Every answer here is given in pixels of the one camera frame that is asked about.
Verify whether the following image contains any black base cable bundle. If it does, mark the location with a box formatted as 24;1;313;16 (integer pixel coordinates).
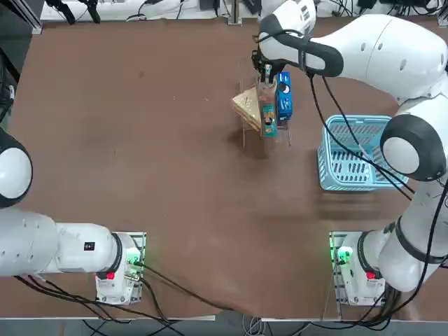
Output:
13;274;183;336
349;271;448;330

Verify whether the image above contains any blue Oreo cookie box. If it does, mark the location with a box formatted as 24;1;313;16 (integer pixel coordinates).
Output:
275;71;295;122

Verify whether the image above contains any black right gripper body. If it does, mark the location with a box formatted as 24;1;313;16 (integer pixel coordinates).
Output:
251;50;269;73

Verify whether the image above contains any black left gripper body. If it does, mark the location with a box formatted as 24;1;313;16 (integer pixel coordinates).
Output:
0;83;15;122

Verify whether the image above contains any black angled bar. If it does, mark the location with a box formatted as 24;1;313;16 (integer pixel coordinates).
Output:
44;0;76;25
80;0;102;24

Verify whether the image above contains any aluminium camera post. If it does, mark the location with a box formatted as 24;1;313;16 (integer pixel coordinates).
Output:
227;0;244;26

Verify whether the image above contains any clear acrylic display shelf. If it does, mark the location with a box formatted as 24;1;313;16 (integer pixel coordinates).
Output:
239;55;293;148

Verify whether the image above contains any light blue plastic basket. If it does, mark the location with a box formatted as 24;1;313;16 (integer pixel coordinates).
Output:
316;114;411;192

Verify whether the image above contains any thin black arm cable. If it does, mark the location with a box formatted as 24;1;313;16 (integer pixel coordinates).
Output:
321;76;416;193
307;71;416;202

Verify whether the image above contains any triangular sandwich wedge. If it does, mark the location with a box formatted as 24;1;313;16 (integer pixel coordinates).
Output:
230;87;263;133

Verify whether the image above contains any aluminium frame rail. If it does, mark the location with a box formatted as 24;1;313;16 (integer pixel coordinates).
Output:
9;0;43;35

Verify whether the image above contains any white cable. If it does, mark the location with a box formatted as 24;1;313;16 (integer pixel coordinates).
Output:
242;314;269;336

